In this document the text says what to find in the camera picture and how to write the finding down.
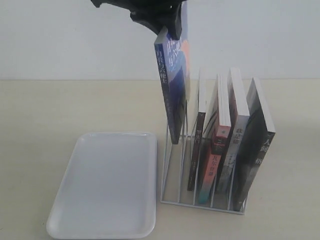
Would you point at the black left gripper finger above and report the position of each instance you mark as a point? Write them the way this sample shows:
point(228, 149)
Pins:
point(153, 23)
point(175, 22)

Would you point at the white plastic tray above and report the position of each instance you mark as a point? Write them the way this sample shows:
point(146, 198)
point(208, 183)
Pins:
point(109, 188)

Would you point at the black grey cover book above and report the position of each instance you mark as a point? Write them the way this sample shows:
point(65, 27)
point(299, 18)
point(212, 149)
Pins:
point(259, 133)

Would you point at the blue moon cover book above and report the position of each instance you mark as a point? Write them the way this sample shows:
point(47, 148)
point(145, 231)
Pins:
point(173, 61)

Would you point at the pink red spine book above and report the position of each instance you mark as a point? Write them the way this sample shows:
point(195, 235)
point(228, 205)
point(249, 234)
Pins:
point(216, 132)

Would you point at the grey white spine book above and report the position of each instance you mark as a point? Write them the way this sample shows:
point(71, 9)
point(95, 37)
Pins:
point(239, 115)

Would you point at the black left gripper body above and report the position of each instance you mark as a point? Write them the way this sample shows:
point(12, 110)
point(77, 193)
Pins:
point(161, 10)

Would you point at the dark brown spine book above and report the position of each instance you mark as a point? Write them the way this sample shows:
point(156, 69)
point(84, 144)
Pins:
point(197, 131)

